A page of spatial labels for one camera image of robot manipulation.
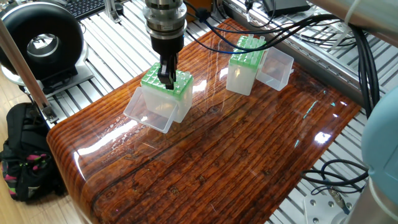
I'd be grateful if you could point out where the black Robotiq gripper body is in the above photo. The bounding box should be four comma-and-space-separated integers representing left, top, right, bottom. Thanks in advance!
149, 31, 185, 67

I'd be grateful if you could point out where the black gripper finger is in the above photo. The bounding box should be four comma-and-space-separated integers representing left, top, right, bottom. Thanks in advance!
165, 61, 180, 89
156, 62, 169, 84

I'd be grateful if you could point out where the clear pipette box green rack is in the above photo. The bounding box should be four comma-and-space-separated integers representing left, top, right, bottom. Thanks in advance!
225, 35, 296, 96
123, 62, 194, 134

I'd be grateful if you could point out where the cardboard box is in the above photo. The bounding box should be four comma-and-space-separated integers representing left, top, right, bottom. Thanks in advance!
185, 0, 215, 14

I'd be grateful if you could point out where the black keyboard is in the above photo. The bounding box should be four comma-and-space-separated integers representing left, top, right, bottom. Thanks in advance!
62, 0, 106, 18

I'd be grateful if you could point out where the brown wooden pole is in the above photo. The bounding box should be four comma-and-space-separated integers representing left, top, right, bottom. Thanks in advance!
0, 22, 57, 122

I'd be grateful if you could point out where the black backpack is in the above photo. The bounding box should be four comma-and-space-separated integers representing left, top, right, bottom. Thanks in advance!
0, 103, 66, 203

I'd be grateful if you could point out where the silver metal bracket post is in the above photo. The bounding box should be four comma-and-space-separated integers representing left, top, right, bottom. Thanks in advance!
104, 0, 125, 24

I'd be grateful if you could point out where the black round ring device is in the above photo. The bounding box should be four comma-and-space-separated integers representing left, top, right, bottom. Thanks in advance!
0, 3, 88, 94

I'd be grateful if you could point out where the black loose cable with plug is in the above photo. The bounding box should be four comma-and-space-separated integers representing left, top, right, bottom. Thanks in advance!
302, 159, 371, 212

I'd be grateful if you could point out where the black gripper cable bundle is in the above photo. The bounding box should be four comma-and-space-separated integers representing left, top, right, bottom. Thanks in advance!
183, 0, 381, 119

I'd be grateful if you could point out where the white perforated base plate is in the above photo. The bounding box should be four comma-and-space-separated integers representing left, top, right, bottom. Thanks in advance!
303, 194, 363, 224

